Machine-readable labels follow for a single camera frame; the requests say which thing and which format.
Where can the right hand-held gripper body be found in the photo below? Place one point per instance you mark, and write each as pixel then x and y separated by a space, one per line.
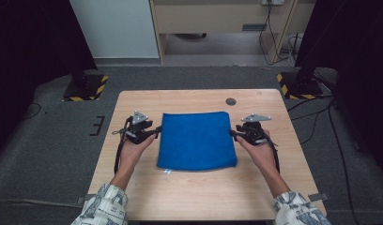
pixel 253 132

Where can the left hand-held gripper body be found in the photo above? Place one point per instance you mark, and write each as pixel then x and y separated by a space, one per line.
pixel 138 131

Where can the blue cloth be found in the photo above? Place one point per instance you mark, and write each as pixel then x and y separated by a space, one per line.
pixel 196 142

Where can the person's right hand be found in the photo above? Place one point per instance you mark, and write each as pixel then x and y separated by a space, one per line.
pixel 261 156

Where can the person's left hand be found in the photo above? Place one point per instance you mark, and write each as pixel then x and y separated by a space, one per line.
pixel 133 157

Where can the round grey table grommet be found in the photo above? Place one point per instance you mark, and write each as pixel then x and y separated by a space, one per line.
pixel 231 101

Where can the black stand base striped edge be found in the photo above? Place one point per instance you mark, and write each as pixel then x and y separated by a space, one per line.
pixel 86 89
pixel 300 87

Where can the grey tape strip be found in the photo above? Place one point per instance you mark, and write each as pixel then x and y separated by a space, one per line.
pixel 83 200
pixel 318 197

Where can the white panel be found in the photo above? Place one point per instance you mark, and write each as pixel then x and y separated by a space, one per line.
pixel 114 28

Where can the light wooden desk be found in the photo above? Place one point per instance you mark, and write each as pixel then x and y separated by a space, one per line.
pixel 211 18

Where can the black curtain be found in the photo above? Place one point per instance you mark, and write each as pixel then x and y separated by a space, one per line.
pixel 361 62
pixel 30 47

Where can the white power strip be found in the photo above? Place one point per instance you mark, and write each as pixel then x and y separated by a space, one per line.
pixel 272 2

